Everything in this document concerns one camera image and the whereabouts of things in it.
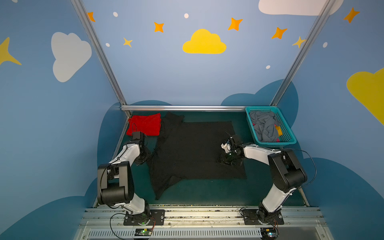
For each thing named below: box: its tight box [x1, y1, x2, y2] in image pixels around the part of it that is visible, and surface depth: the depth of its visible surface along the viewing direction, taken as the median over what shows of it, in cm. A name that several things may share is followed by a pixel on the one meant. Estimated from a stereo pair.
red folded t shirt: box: [126, 113, 161, 136], surface depth 117 cm
